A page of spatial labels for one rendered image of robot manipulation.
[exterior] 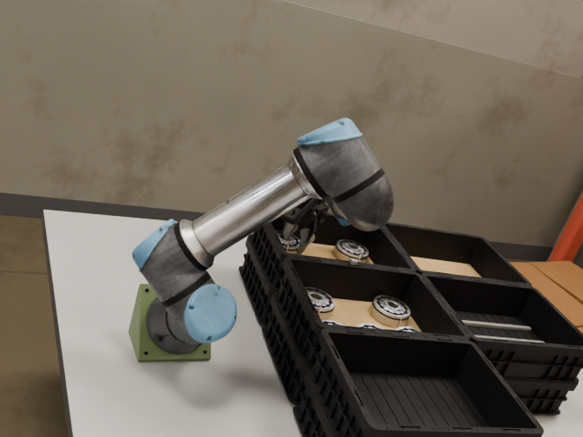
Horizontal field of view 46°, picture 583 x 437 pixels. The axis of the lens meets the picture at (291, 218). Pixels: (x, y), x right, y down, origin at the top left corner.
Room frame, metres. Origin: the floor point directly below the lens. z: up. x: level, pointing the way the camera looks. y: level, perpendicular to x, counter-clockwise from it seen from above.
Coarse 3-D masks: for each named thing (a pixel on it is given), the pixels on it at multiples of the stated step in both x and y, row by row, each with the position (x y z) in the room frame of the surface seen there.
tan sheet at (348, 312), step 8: (336, 304) 1.55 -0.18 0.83; (344, 304) 1.57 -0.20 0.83; (352, 304) 1.58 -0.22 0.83; (360, 304) 1.59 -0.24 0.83; (368, 304) 1.61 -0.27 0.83; (336, 312) 1.51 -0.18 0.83; (344, 312) 1.53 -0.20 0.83; (352, 312) 1.54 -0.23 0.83; (360, 312) 1.55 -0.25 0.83; (368, 312) 1.57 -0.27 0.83; (336, 320) 1.48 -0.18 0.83; (344, 320) 1.49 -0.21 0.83; (352, 320) 1.50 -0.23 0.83; (360, 320) 1.51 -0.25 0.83; (368, 320) 1.53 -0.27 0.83; (376, 320) 1.54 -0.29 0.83; (408, 320) 1.59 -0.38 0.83; (384, 328) 1.52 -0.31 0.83; (392, 328) 1.53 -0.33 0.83; (416, 328) 1.57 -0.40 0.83
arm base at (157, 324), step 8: (152, 304) 1.31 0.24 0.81; (160, 304) 1.29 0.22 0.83; (152, 312) 1.29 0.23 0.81; (160, 312) 1.27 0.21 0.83; (152, 320) 1.28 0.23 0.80; (160, 320) 1.26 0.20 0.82; (152, 328) 1.27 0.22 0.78; (160, 328) 1.26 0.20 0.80; (168, 328) 1.24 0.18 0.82; (152, 336) 1.27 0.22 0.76; (160, 336) 1.28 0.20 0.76; (168, 336) 1.25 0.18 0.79; (160, 344) 1.27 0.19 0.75; (168, 344) 1.26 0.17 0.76; (176, 344) 1.25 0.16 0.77; (184, 344) 1.25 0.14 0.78; (192, 344) 1.26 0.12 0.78; (200, 344) 1.32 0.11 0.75; (176, 352) 1.28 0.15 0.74; (184, 352) 1.29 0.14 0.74
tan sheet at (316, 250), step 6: (312, 246) 1.85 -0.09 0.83; (318, 246) 1.86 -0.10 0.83; (324, 246) 1.88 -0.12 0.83; (330, 246) 1.89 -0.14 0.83; (306, 252) 1.79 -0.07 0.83; (312, 252) 1.81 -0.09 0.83; (318, 252) 1.82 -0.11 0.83; (324, 252) 1.83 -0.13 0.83; (330, 252) 1.85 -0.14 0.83; (336, 258) 1.82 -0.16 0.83
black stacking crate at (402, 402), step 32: (320, 352) 1.24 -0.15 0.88; (352, 352) 1.28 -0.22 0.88; (384, 352) 1.31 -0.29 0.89; (416, 352) 1.34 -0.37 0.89; (448, 352) 1.37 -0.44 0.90; (320, 384) 1.20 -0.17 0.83; (384, 384) 1.28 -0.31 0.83; (416, 384) 1.32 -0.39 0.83; (448, 384) 1.36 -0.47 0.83; (480, 384) 1.32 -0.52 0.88; (352, 416) 1.05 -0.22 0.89; (384, 416) 1.17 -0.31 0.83; (416, 416) 1.20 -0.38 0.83; (448, 416) 1.24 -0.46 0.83; (480, 416) 1.27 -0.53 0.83; (512, 416) 1.21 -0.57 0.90
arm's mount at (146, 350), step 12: (144, 288) 1.34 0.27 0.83; (144, 300) 1.32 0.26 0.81; (144, 312) 1.31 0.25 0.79; (132, 324) 1.33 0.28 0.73; (144, 324) 1.29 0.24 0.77; (132, 336) 1.31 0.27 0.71; (144, 336) 1.28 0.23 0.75; (144, 348) 1.26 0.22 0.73; (156, 348) 1.28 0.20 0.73; (204, 348) 1.34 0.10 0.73; (144, 360) 1.25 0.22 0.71; (156, 360) 1.27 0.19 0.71; (168, 360) 1.28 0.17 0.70; (180, 360) 1.30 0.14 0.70; (192, 360) 1.31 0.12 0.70; (204, 360) 1.33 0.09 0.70
